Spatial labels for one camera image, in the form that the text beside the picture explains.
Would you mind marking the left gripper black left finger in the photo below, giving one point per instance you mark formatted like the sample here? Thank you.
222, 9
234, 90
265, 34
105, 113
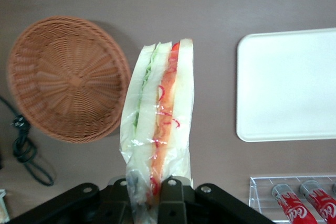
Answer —
118, 203

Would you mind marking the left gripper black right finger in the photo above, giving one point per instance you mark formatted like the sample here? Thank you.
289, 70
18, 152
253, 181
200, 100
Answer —
172, 203

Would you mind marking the triangle sandwich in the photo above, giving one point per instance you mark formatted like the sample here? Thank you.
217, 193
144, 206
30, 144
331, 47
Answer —
147, 103

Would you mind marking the brown round wicker basket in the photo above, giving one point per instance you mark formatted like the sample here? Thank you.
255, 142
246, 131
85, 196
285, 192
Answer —
71, 79

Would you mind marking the beige plastic serving tray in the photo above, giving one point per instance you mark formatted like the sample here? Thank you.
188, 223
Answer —
286, 85

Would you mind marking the clear acrylic bottle rack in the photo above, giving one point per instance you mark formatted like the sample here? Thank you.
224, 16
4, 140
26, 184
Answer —
258, 190

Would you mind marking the red cola bottle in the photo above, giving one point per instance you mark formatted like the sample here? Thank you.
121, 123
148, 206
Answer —
296, 208
323, 204

